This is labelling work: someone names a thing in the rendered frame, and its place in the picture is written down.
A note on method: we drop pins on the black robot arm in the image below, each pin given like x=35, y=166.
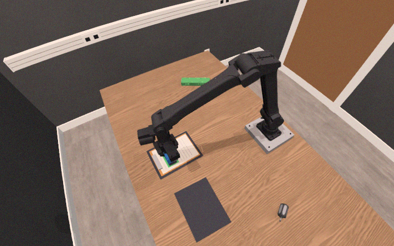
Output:
x=261, y=65

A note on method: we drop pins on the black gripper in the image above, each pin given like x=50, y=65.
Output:
x=158, y=149

